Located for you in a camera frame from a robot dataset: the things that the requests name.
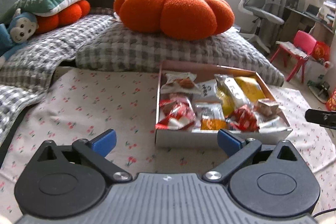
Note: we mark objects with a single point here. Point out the dark desk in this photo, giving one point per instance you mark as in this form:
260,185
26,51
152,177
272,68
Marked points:
299,12

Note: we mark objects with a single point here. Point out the cherry print bedsheet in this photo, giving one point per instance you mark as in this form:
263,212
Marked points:
92,108

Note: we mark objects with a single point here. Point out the golden yellow snack packet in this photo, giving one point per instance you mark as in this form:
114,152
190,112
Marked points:
252,90

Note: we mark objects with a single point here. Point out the grey office chair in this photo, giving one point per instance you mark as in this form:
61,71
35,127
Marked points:
258,11

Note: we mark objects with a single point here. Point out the pink cardboard box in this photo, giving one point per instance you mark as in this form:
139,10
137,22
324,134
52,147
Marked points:
210,138

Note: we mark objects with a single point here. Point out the red white snack packet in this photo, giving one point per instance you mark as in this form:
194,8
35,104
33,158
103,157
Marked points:
176,112
242,119

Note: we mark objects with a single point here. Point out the large orange pumpkin cushion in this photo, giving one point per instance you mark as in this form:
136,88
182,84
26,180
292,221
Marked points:
170,11

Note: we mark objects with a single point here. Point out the red round container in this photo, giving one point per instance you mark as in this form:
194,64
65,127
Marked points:
332,100

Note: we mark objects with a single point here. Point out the pink child chair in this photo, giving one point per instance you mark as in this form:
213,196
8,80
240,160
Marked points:
305,41

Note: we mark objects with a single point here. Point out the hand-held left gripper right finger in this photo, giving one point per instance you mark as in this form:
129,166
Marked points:
228,144

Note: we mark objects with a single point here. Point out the white cookie picture packet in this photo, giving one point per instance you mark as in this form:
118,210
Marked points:
181,82

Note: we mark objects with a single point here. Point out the black device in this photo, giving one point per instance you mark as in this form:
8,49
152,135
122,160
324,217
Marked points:
321,88

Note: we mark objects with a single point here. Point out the small orange pumpkin cushion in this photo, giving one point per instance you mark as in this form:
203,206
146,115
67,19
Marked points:
71,12

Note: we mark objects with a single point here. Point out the newspaper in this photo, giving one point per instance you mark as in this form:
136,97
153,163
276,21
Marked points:
288,47

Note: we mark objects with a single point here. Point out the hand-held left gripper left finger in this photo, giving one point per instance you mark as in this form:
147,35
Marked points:
105,142

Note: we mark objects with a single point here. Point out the bright yellow snack packet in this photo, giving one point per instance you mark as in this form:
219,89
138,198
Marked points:
225,106

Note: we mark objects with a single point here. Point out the grey white snack packet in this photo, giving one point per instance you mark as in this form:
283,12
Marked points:
207,90

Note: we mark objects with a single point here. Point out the brown cake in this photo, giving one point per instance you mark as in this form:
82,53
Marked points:
266,107

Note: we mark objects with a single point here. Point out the white green snack packet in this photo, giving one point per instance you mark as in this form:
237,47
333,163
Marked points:
273,124

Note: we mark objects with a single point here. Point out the red gift bag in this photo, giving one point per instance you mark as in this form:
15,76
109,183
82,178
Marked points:
321,50

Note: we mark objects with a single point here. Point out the grey checked pillow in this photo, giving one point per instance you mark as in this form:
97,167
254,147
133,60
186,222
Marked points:
144,50

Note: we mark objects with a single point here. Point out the white carton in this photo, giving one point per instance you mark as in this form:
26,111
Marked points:
313,69

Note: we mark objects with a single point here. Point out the blue monkey plush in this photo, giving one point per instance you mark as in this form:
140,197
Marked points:
21,27

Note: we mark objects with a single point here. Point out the grey checked quilt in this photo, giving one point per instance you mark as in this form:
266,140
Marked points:
52,43

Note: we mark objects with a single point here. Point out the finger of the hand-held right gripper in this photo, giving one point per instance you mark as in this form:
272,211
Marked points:
323,117

